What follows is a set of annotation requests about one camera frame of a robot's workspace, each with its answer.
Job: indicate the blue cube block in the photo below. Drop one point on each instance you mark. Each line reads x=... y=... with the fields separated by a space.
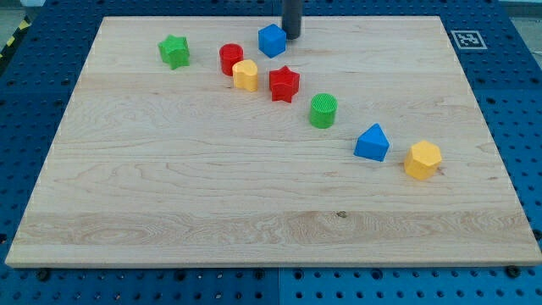
x=271 y=40

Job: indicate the red star block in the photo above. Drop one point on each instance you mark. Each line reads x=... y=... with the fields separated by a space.
x=284 y=84

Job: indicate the green star block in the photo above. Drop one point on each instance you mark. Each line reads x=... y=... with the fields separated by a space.
x=174 y=51

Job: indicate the green cylinder block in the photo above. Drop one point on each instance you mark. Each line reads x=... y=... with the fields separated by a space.
x=323 y=110

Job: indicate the wooden board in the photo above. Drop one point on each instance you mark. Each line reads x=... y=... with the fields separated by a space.
x=159 y=168

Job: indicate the yellow heart block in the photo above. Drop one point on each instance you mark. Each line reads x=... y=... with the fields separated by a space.
x=245 y=75

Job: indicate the blue triangular prism block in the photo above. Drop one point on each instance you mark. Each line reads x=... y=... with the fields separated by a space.
x=372 y=144

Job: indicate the red cylinder block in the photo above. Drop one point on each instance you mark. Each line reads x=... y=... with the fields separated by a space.
x=230 y=54

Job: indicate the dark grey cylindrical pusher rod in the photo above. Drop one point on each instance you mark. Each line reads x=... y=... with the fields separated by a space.
x=291 y=17

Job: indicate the yellow hexagon block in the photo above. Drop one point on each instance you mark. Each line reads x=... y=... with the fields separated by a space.
x=422 y=160

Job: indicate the white fiducial marker tag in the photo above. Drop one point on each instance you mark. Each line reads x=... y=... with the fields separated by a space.
x=468 y=39

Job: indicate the yellow black hazard tape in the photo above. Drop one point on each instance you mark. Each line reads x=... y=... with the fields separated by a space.
x=14 y=41

